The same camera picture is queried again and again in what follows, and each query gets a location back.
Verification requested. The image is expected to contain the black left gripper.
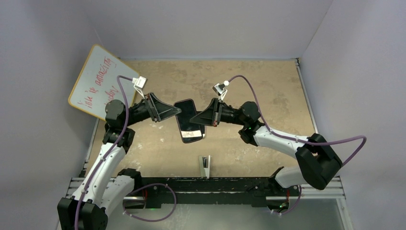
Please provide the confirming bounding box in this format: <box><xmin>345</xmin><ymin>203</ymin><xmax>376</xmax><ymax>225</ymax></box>
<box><xmin>124</xmin><ymin>92</ymin><xmax>181</xmax><ymax>127</ymax></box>

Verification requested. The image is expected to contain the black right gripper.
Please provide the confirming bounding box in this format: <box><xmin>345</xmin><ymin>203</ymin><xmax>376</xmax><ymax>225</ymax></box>
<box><xmin>190</xmin><ymin>98</ymin><xmax>248</xmax><ymax>127</ymax></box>

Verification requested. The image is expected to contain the purple smartphone black screen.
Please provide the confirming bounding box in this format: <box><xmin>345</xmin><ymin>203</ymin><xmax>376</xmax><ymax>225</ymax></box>
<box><xmin>196</xmin><ymin>111</ymin><xmax>206</xmax><ymax>138</ymax></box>

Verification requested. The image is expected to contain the black phone case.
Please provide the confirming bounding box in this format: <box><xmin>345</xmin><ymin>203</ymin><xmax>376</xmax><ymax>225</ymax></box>
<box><xmin>173</xmin><ymin>98</ymin><xmax>204</xmax><ymax>144</ymax></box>

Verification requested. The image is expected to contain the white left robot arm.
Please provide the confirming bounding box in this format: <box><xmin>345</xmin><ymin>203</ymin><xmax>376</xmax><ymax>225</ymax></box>
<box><xmin>57</xmin><ymin>93</ymin><xmax>181</xmax><ymax>230</ymax></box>

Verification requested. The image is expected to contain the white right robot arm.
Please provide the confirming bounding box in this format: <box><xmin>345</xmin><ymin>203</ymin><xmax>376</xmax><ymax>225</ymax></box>
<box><xmin>190</xmin><ymin>98</ymin><xmax>343</xmax><ymax>195</ymax></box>

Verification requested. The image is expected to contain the white stapler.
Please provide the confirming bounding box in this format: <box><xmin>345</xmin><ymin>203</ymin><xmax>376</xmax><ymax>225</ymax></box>
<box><xmin>199</xmin><ymin>155</ymin><xmax>211</xmax><ymax>179</ymax></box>

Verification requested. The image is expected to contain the yellow framed whiteboard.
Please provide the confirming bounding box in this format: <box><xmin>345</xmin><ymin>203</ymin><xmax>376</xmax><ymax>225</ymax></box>
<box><xmin>68</xmin><ymin>44</ymin><xmax>139</xmax><ymax>120</ymax></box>

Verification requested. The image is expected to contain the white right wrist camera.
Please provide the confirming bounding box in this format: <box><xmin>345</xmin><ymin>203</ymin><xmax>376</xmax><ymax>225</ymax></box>
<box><xmin>213</xmin><ymin>80</ymin><xmax>229</xmax><ymax>101</ymax></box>

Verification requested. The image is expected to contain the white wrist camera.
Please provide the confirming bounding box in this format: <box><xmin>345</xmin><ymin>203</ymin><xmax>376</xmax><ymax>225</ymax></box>
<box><xmin>213</xmin><ymin>80</ymin><xmax>229</xmax><ymax>101</ymax></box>
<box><xmin>132</xmin><ymin>76</ymin><xmax>147</xmax><ymax>99</ymax></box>

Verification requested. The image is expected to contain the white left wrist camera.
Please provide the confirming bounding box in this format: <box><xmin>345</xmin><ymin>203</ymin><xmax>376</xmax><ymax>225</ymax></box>
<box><xmin>132</xmin><ymin>76</ymin><xmax>147</xmax><ymax>99</ymax></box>

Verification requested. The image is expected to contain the black aluminium mounting rail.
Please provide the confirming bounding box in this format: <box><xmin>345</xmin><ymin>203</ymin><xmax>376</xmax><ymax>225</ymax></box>
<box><xmin>65</xmin><ymin>176</ymin><xmax>346</xmax><ymax>210</ymax></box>

